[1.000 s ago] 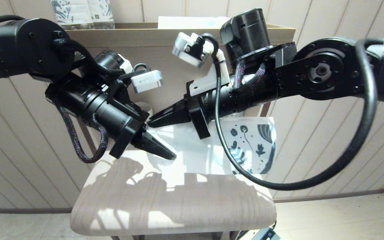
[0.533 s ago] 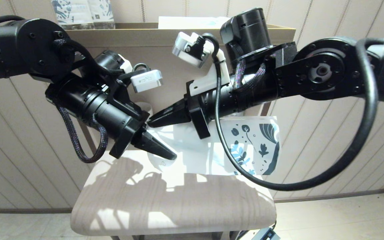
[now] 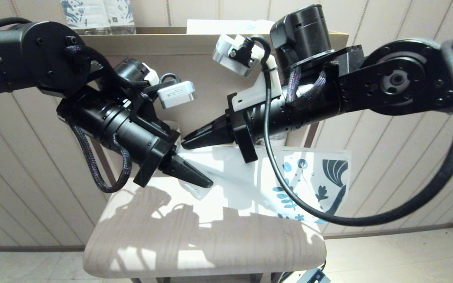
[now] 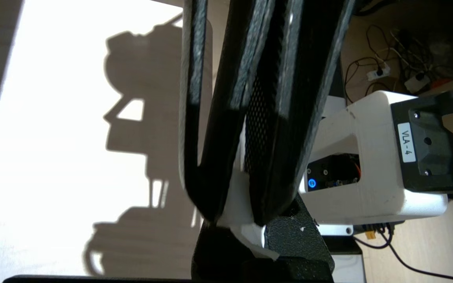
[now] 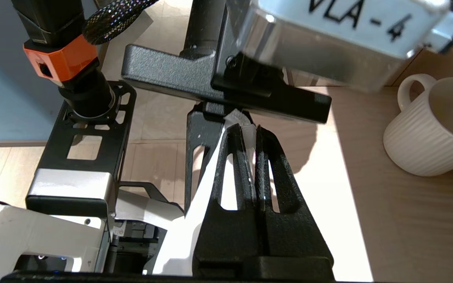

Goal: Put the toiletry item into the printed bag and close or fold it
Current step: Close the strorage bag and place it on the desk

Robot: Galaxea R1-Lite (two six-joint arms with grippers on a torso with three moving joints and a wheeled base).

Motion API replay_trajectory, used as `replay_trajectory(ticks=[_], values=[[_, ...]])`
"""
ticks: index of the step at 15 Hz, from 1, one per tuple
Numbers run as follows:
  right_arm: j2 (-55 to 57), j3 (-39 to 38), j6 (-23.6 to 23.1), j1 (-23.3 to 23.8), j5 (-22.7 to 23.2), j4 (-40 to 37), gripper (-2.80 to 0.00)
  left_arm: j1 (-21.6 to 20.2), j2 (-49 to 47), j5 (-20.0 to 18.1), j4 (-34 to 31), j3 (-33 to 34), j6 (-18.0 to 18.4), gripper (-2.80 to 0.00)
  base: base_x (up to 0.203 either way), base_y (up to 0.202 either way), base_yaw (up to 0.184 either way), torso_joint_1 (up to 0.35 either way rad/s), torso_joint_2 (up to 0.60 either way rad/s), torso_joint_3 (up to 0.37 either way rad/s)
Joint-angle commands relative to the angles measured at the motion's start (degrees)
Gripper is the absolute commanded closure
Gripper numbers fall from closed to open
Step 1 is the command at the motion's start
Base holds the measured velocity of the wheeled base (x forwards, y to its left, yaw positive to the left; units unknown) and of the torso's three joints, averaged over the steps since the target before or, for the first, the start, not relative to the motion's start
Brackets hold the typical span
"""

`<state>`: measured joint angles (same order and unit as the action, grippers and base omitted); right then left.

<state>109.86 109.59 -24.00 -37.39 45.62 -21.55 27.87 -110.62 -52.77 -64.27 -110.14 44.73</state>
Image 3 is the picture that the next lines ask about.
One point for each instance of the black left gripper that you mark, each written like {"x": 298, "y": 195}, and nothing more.
{"x": 157, "y": 157}

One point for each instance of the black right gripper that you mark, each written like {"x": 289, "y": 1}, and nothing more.
{"x": 244, "y": 133}

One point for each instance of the white floral plastic bag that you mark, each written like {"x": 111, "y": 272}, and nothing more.
{"x": 269, "y": 181}

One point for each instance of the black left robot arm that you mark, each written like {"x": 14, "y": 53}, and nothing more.
{"x": 34, "y": 63}

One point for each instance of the beige wooden shelf unit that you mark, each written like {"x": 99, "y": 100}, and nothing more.
{"x": 195, "y": 41}

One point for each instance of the white tissue pack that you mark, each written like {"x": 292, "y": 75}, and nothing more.
{"x": 226, "y": 25}

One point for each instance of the blue electronic device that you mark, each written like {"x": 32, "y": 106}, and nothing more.
{"x": 313, "y": 277}

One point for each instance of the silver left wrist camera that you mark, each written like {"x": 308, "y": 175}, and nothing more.
{"x": 175, "y": 94}

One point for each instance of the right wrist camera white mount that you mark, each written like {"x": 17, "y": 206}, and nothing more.
{"x": 254, "y": 90}

